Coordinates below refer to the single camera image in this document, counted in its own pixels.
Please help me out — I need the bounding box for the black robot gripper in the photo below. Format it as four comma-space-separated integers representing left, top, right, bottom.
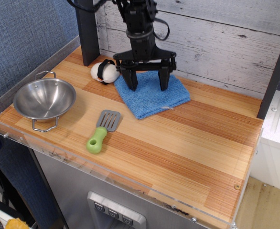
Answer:
113, 37, 177, 91

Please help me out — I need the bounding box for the blue towel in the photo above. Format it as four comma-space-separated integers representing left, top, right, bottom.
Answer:
114, 71, 191, 120

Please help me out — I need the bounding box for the white plush sushi toy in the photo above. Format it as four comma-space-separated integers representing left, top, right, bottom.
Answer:
90, 59, 120, 85

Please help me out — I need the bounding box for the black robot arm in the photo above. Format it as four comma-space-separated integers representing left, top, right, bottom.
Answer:
113, 0, 176, 91

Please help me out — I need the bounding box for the clear acrylic edge guard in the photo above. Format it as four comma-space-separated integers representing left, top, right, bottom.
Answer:
0, 113, 262, 229

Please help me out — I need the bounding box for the stainless steel cabinet front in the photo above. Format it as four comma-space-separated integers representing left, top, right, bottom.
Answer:
34, 150, 203, 229

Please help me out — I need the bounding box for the silver dispenser button panel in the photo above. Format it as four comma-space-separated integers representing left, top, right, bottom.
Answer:
87, 191, 147, 229

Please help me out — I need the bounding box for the white side cabinet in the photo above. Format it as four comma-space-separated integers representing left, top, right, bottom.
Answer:
250, 91, 280, 189

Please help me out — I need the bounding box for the green handled grey spatula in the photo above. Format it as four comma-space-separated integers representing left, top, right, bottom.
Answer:
86, 110, 121, 154

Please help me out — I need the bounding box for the dark grey left post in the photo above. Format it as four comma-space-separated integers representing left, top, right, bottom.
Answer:
75, 9, 100, 66

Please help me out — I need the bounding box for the dark grey post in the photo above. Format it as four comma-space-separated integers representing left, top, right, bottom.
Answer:
257, 0, 280, 120
75, 9, 100, 66

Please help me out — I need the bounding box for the steel bowl with handles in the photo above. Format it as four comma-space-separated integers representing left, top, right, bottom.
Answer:
13, 71, 76, 133

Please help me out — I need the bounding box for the dark grey right post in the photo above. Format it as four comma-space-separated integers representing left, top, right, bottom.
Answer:
257, 0, 280, 120

